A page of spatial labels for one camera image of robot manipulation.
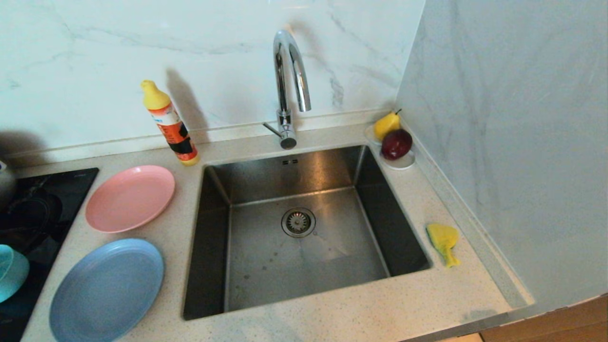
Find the small white dish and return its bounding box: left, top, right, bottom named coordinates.
left=365, top=124, right=416, bottom=171

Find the black glass cooktop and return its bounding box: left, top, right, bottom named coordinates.
left=0, top=167, right=100, bottom=342

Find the stainless steel sink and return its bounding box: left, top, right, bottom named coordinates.
left=182, top=144, right=433, bottom=321

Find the yellow sponge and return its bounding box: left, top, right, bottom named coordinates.
left=426, top=223, right=461, bottom=268

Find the chrome gooseneck faucet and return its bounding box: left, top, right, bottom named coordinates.
left=262, top=29, right=312, bottom=150

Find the blue plate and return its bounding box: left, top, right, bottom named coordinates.
left=49, top=238, right=165, bottom=342

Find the teal cup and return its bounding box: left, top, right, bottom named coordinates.
left=0, top=244, right=30, bottom=303

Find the orange dish soap bottle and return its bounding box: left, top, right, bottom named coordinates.
left=140, top=80, right=200, bottom=166

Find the yellow pear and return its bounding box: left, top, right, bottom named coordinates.
left=373, top=109, right=402, bottom=141

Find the metal sink drain strainer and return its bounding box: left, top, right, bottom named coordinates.
left=281, top=208, right=316, bottom=238

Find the dark red apple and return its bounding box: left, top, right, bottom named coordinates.
left=380, top=129, right=413, bottom=160

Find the pink plate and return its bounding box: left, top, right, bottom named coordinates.
left=85, top=165, right=176, bottom=233

